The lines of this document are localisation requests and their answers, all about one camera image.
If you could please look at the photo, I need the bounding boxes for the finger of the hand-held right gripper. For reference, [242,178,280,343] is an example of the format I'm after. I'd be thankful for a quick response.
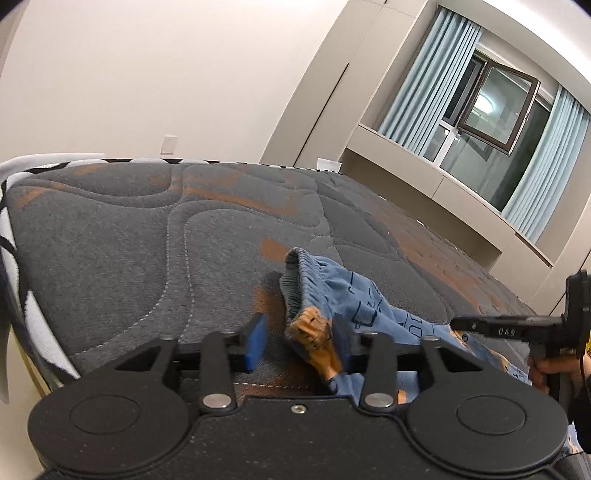
[450,315,563,343]

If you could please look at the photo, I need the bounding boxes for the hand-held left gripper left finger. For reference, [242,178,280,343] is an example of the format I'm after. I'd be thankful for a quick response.
[113,314,269,412]

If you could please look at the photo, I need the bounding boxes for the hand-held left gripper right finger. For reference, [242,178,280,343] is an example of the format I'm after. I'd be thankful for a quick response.
[332,318,486,412]

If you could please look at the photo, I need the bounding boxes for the blue orange printed pants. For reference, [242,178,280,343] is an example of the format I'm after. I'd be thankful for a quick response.
[278,247,536,400]

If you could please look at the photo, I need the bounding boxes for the person's right hand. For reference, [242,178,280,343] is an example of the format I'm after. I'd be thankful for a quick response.
[527,357,586,393]

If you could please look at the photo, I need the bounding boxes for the light blue curtain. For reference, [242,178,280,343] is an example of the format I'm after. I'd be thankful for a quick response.
[501,84,591,244]
[376,7,484,158]

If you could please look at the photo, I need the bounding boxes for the grey orange quilted mattress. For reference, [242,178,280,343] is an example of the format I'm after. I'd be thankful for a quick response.
[6,159,555,393]

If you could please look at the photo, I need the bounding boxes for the beige window bench cabinet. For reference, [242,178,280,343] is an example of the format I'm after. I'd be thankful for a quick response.
[341,124,555,274]

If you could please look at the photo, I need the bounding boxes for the brown framed window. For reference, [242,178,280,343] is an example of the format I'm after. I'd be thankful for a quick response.
[434,44,555,214]

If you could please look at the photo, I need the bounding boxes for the beige wardrobe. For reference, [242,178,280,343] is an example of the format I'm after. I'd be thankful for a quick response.
[259,0,439,172]

